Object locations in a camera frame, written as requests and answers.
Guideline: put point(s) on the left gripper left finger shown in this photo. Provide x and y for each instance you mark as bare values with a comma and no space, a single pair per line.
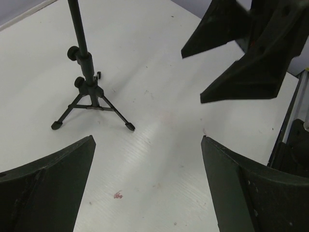
45,195

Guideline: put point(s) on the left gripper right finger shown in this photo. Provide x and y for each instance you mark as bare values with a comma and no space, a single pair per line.
250,197

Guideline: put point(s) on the black tripod mic stand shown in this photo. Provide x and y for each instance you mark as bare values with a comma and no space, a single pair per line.
91,95

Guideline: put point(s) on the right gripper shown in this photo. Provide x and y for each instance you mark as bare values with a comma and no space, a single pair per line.
271,33

